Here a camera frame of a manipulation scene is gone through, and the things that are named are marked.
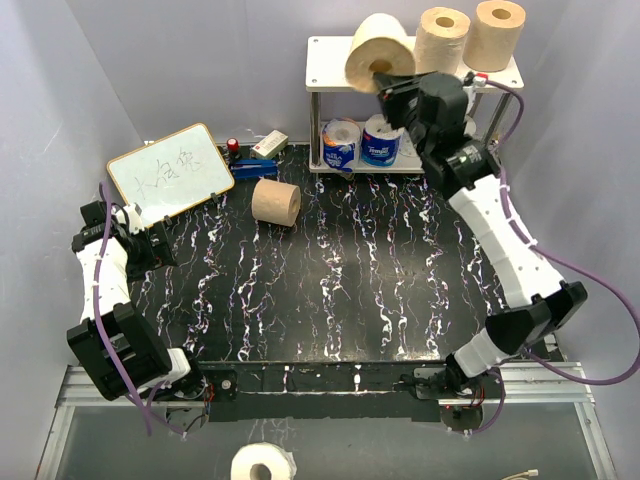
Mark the blue Tempo roll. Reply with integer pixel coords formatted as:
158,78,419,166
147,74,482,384
361,114,403,167

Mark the brown roll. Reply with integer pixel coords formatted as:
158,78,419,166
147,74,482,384
344,13,415,93
251,179,301,227
463,1,526,73
413,7,471,74

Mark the light blue roll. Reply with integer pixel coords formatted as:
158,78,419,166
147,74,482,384
321,118,361,173

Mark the brown roll front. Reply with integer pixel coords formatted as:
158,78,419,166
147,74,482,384
463,1,526,73
413,7,471,74

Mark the white patterned paper roll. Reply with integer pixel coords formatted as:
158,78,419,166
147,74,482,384
399,133,418,158

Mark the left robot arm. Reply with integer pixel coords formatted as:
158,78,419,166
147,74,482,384
66,201,207,401

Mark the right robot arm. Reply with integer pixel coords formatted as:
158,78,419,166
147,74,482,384
373,72,587,397

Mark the white two-tier shelf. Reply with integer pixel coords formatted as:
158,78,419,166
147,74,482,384
306,36,513,175

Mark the blue stapler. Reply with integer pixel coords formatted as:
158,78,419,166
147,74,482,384
230,159,278,180

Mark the white green small box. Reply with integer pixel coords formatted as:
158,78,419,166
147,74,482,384
250,130,289,160

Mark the red emergency stop button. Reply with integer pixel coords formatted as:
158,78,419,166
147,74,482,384
226,138,240,155

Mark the white roll on floor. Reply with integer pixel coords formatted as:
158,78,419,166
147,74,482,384
230,442,297,480

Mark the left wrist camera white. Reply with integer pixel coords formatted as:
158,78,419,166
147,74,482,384
112,203,144,235

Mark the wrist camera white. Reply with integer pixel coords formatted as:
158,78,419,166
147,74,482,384
112,203,144,235
462,71,488,94

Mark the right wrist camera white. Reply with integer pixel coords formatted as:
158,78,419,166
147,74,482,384
462,71,488,94

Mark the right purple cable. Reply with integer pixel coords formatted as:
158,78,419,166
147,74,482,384
469,79,640,435

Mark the purple cable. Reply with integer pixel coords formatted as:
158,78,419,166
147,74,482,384
92,180,189,441
469,79,640,435

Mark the small whiteboard wooden frame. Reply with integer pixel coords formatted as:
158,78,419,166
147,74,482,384
107,123,235,226

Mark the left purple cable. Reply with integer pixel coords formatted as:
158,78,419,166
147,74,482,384
92,180,189,441

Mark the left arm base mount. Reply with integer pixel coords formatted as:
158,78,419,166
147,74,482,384
164,359,239,416

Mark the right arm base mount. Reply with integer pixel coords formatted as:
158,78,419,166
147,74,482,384
393,367,502,407

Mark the aluminium rail frame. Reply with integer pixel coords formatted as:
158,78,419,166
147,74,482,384
37,139,619,480

